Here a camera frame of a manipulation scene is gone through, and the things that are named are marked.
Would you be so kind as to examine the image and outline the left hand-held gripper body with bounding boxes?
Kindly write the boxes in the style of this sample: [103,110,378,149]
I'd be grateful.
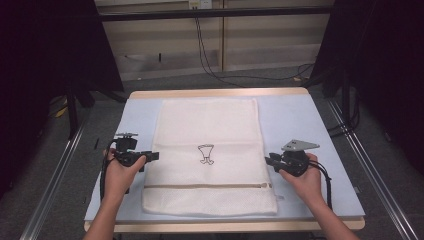
[111,132,150,168]

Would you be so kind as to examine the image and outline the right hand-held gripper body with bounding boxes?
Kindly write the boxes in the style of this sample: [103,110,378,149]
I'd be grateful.
[275,138,321,178]

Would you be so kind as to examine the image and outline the white mesh laundry bag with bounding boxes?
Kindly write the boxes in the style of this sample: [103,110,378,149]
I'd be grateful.
[141,97,279,217]

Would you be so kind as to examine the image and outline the person's left hand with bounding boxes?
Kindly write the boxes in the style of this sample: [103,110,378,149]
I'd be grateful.
[103,147,148,202]

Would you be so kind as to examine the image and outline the person's right hand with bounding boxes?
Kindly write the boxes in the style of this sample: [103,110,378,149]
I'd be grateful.
[278,152,327,205]

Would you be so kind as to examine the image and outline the black metal stand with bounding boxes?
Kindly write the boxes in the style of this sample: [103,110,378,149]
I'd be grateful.
[65,89,80,140]
[341,71,354,126]

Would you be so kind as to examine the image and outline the black curtain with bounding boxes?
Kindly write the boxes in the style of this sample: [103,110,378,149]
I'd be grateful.
[309,0,424,176]
[0,0,125,201]

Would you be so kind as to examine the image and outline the black horizontal bar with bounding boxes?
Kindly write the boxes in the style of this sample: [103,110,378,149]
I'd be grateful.
[97,5,335,23]

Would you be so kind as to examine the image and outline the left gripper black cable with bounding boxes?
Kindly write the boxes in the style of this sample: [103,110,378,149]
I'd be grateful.
[99,139,120,202]

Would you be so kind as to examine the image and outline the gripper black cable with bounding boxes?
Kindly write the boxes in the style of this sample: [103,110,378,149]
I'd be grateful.
[99,139,120,202]
[307,159,334,212]

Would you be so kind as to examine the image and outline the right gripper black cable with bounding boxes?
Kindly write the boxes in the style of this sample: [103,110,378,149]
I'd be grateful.
[307,159,334,212]

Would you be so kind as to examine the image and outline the black floor cables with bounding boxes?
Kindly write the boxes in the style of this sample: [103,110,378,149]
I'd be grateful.
[327,94,362,139]

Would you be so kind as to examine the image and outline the metal floor rail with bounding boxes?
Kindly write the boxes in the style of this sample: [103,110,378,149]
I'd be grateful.
[327,99,420,240]
[19,121,88,240]

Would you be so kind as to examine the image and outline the black wall cable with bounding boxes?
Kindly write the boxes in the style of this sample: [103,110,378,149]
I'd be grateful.
[194,16,316,89]

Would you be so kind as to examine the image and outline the white wall outlet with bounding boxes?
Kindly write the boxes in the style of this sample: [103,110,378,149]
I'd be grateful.
[187,0,214,11]

